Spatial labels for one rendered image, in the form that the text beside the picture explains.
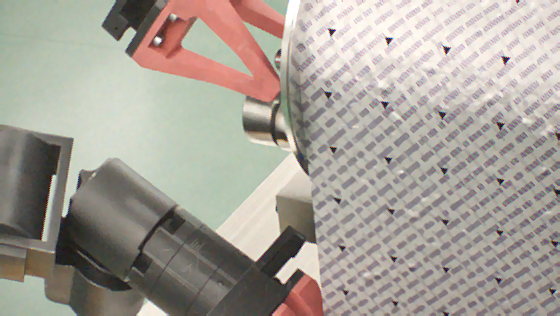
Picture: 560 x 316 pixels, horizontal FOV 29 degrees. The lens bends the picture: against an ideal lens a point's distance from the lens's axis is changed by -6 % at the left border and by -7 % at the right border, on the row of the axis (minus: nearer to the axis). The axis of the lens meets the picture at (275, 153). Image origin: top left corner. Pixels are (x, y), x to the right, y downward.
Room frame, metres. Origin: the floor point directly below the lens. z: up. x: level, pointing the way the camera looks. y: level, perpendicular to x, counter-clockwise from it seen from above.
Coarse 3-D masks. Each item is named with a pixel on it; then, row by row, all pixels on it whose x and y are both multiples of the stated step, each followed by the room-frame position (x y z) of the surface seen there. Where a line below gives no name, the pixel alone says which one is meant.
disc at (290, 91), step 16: (304, 0) 0.50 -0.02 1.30; (288, 16) 0.49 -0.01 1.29; (304, 16) 0.49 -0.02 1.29; (288, 32) 0.48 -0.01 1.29; (288, 48) 0.48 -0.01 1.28; (288, 64) 0.48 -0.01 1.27; (288, 80) 0.48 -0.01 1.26; (288, 96) 0.48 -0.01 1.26; (288, 112) 0.48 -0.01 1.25; (288, 128) 0.48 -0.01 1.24; (304, 144) 0.48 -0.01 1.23; (304, 160) 0.48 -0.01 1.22
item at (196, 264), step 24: (192, 216) 0.55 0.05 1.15; (168, 240) 0.52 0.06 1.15; (192, 240) 0.53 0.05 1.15; (216, 240) 0.53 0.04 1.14; (288, 240) 0.54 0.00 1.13; (144, 264) 0.53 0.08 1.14; (168, 264) 0.51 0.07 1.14; (192, 264) 0.51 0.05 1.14; (216, 264) 0.51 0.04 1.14; (240, 264) 0.52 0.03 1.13; (264, 264) 0.52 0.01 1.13; (144, 288) 0.52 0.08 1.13; (168, 288) 0.51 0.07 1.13; (192, 288) 0.51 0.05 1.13; (216, 288) 0.50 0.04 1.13; (240, 288) 0.50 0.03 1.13; (168, 312) 0.51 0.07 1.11; (192, 312) 0.50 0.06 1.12; (216, 312) 0.48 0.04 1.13
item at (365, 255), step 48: (336, 240) 0.48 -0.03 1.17; (384, 240) 0.46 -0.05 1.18; (432, 240) 0.45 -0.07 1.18; (480, 240) 0.44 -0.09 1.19; (528, 240) 0.42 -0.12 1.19; (336, 288) 0.48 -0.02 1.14; (384, 288) 0.46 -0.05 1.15; (432, 288) 0.45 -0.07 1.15; (480, 288) 0.43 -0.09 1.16; (528, 288) 0.42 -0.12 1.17
